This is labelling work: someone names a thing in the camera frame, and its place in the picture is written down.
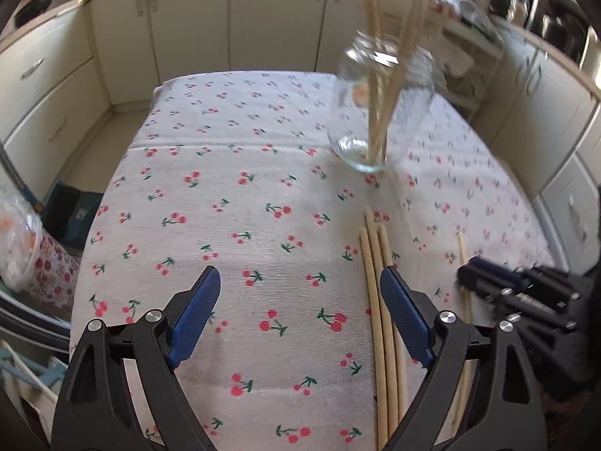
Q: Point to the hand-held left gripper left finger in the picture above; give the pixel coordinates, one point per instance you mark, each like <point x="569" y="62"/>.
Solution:
<point x="195" y="319"/>

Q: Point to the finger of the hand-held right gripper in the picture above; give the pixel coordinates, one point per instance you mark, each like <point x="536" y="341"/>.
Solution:
<point x="507" y="303"/>
<point x="493" y="268"/>

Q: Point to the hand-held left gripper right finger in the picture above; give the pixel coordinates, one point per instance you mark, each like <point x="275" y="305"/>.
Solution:
<point x="406" y="322"/>

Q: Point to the clear glass jar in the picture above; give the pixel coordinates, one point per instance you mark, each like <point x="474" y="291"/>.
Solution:
<point x="408" y="117"/>

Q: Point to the bundle of wooden chopsticks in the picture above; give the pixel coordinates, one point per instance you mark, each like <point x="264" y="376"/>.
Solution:
<point x="375" y="117"/>

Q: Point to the cherry print tablecloth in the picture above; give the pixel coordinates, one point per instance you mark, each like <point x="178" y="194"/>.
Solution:
<point x="263" y="188"/>

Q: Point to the red floral cloth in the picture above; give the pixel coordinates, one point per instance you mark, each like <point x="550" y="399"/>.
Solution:
<point x="54" y="268"/>

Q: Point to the dark blue box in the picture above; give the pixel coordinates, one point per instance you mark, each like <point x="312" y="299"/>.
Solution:
<point x="70" y="216"/>

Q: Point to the white base cabinet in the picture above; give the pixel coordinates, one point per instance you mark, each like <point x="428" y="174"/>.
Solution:
<point x="554" y="117"/>
<point x="197" y="19"/>

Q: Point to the cream folding step ladder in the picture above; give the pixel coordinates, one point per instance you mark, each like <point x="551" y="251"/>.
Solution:
<point x="42" y="399"/>

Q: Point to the clear bag with orange contents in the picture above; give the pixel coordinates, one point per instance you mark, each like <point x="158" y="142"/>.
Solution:
<point x="19" y="244"/>

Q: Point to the white rolling cart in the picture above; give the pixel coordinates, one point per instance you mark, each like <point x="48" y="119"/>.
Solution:
<point x="462" y="63"/>

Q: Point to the crumpled clear plastic bags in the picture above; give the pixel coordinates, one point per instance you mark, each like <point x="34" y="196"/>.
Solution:
<point x="465" y="7"/>

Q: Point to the white drawer cabinet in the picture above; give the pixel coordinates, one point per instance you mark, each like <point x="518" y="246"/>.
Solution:
<point x="42" y="89"/>

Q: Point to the black wok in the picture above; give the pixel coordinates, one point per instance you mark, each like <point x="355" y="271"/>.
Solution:
<point x="33" y="9"/>

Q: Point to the metal sliding door frame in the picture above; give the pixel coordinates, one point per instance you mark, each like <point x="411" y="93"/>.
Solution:
<point x="28" y="310"/>

